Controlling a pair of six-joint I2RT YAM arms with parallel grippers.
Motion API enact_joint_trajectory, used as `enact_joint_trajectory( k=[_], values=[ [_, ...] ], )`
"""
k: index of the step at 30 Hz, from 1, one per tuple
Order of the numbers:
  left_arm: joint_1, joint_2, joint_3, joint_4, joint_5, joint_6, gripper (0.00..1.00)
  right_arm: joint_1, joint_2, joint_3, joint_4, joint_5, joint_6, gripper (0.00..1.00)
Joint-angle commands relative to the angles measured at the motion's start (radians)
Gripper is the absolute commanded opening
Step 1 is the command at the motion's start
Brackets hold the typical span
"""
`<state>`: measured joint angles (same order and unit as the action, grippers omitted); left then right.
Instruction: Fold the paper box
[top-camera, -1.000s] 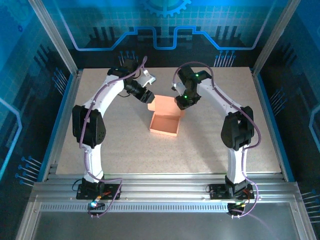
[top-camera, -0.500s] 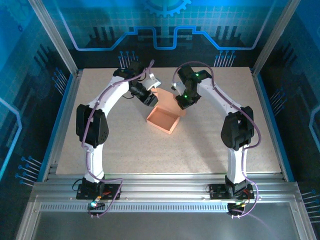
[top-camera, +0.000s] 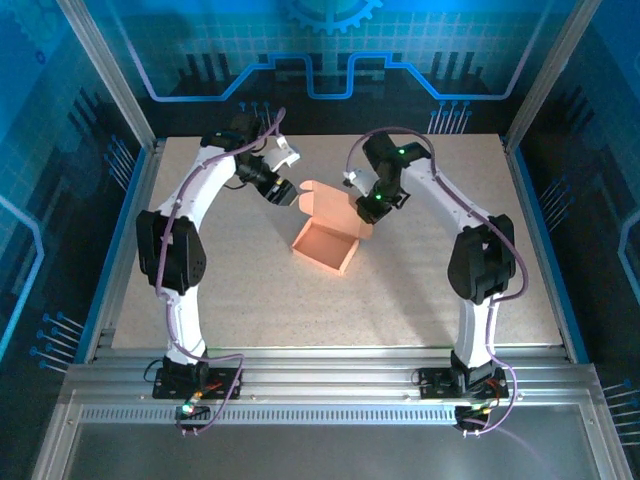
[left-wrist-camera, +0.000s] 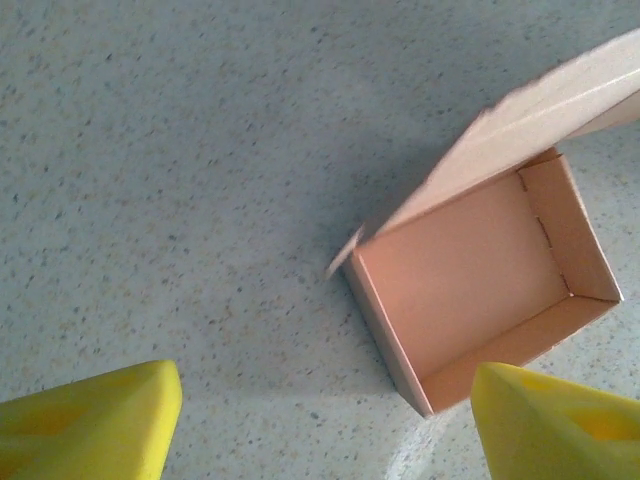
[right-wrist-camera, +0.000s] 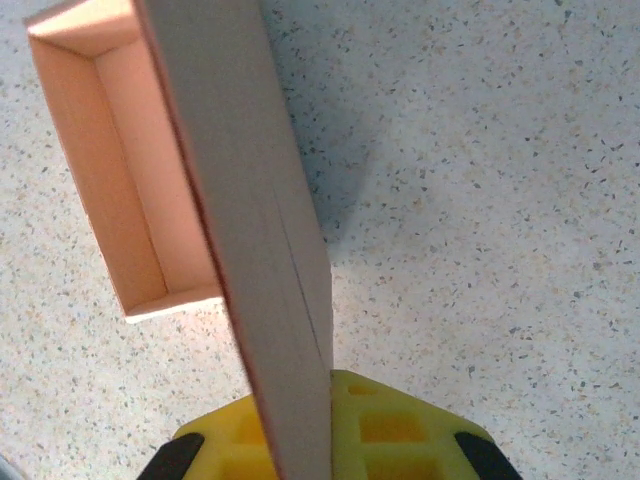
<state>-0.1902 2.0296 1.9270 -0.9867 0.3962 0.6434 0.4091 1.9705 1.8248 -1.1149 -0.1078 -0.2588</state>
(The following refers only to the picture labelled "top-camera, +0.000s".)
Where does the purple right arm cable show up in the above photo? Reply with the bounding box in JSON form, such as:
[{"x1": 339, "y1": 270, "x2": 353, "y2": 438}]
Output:
[{"x1": 343, "y1": 126, "x2": 530, "y2": 439}]

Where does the aluminium frame post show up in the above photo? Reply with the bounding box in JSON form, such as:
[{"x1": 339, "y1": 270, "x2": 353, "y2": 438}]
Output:
[
  {"x1": 55, "y1": 0, "x2": 162, "y2": 154},
  {"x1": 503, "y1": 0, "x2": 604, "y2": 154}
]

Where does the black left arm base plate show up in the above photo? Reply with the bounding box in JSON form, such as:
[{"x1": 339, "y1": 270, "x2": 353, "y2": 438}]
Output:
[{"x1": 151, "y1": 366, "x2": 242, "y2": 401}]

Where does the slotted grey cable duct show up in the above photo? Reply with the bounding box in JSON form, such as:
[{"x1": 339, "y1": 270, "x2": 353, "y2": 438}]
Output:
[{"x1": 78, "y1": 405, "x2": 460, "y2": 427}]

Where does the pink paper box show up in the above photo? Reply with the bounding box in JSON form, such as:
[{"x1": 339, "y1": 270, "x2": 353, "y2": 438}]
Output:
[{"x1": 290, "y1": 180, "x2": 376, "y2": 278}]

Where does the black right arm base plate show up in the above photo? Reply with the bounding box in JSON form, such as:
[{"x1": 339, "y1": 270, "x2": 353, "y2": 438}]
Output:
[{"x1": 416, "y1": 366, "x2": 511, "y2": 401}]

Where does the aluminium side rail blue strip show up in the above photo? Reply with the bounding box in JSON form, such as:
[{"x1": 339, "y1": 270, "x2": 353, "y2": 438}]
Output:
[
  {"x1": 499, "y1": 133, "x2": 592, "y2": 365},
  {"x1": 82, "y1": 138, "x2": 167, "y2": 365}
]

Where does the aluminium front rail frame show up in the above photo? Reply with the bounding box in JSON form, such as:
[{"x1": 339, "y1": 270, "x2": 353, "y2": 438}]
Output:
[{"x1": 28, "y1": 344, "x2": 634, "y2": 480}]

